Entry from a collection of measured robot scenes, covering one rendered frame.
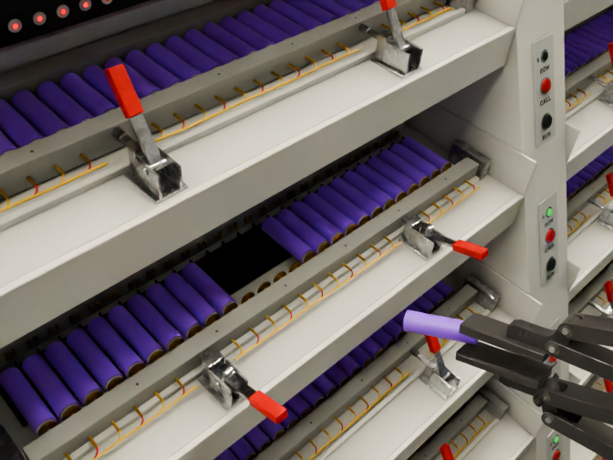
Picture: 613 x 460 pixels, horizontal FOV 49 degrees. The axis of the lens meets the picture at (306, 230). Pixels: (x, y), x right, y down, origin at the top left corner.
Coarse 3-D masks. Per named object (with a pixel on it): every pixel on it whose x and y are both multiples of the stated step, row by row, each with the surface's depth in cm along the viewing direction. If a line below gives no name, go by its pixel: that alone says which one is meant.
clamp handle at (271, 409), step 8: (232, 368) 56; (224, 376) 56; (232, 376) 56; (232, 384) 55; (240, 384) 55; (240, 392) 54; (248, 392) 54; (256, 392) 54; (248, 400) 54; (256, 400) 53; (264, 400) 53; (272, 400) 53; (256, 408) 53; (264, 408) 52; (272, 408) 52; (280, 408) 52; (272, 416) 51; (280, 416) 51
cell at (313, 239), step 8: (280, 216) 71; (288, 216) 71; (296, 216) 71; (288, 224) 71; (296, 224) 70; (304, 224) 70; (296, 232) 70; (304, 232) 70; (312, 232) 69; (304, 240) 69; (312, 240) 69; (320, 240) 69; (312, 248) 69
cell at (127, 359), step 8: (96, 320) 60; (104, 320) 60; (88, 328) 60; (96, 328) 59; (104, 328) 59; (112, 328) 60; (96, 336) 59; (104, 336) 59; (112, 336) 59; (104, 344) 58; (112, 344) 58; (120, 344) 58; (112, 352) 58; (120, 352) 57; (128, 352) 58; (112, 360) 58; (120, 360) 57; (128, 360) 57; (136, 360) 57; (120, 368) 57; (128, 368) 57; (128, 376) 57
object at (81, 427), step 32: (416, 192) 74; (448, 192) 77; (384, 224) 70; (320, 256) 66; (352, 256) 68; (288, 288) 63; (320, 288) 65; (224, 320) 60; (256, 320) 62; (288, 320) 62; (192, 352) 57; (128, 384) 55; (160, 384) 56; (96, 416) 53; (32, 448) 50; (64, 448) 51; (96, 448) 52
